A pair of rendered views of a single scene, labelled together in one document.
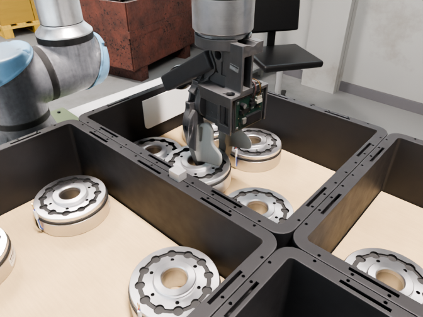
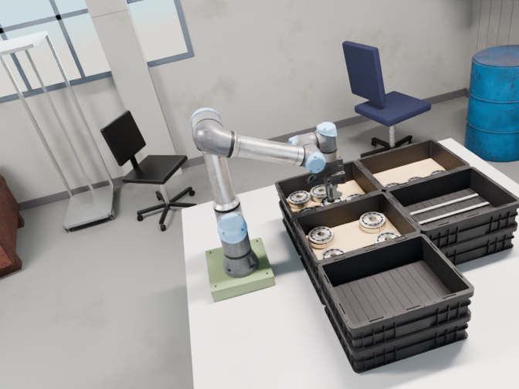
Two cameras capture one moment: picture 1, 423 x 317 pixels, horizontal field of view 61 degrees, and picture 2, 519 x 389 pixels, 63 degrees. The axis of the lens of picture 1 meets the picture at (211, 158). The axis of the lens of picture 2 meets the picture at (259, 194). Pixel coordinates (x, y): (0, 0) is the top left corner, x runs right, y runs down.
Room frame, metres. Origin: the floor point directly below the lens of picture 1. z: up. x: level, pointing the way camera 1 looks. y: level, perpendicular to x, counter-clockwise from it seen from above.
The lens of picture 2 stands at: (-0.34, 1.33, 1.95)
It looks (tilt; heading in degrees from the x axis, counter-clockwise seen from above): 32 degrees down; 312
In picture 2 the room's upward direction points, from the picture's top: 12 degrees counter-clockwise
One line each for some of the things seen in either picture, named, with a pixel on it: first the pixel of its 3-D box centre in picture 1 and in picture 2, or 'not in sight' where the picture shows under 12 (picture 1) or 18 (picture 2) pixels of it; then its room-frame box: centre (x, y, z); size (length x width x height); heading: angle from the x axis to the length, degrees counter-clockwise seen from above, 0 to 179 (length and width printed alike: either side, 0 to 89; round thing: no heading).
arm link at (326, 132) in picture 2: not in sight; (326, 137); (0.46, -0.01, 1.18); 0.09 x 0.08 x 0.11; 46
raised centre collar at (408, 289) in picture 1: (389, 280); not in sight; (0.25, -0.20, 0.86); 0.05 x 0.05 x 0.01
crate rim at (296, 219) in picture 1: (227, 129); (325, 188); (0.50, -0.03, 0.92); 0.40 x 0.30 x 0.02; 48
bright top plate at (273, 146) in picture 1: (253, 143); (321, 191); (0.56, -0.08, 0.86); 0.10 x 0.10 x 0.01
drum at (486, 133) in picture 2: not in sight; (503, 103); (0.16, -2.26, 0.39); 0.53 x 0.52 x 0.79; 47
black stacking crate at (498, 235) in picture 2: not in sight; (447, 229); (0.01, -0.12, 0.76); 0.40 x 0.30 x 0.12; 48
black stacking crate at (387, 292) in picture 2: not in sight; (390, 289); (0.05, 0.38, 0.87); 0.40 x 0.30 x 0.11; 48
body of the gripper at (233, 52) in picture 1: (226, 80); (332, 170); (0.45, -0.02, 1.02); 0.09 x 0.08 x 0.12; 43
